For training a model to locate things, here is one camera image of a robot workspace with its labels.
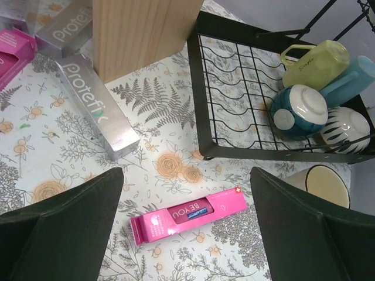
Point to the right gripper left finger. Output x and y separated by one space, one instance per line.
63 237

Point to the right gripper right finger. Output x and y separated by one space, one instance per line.
308 238

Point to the wooden two-tier shelf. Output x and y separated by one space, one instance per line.
129 35

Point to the cream enamel mug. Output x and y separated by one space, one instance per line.
323 182

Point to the pink toothpaste box right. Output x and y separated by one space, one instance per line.
165 222

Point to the pink toothpaste box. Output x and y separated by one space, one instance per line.
165 222
17 50

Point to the floral table mat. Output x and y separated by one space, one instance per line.
47 148

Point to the black striped white bowl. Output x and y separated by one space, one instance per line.
344 125

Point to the teal spotted bowl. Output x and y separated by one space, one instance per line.
299 112

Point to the green mug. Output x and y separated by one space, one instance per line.
318 67

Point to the blue mug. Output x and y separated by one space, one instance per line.
357 77

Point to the pink toothpaste box centre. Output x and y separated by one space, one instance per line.
17 50

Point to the silver Protect toothpaste box upright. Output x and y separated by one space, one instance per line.
67 32

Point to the silver toothpaste box slanted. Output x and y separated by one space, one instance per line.
19 14

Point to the black wire dish rack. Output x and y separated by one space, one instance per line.
233 86

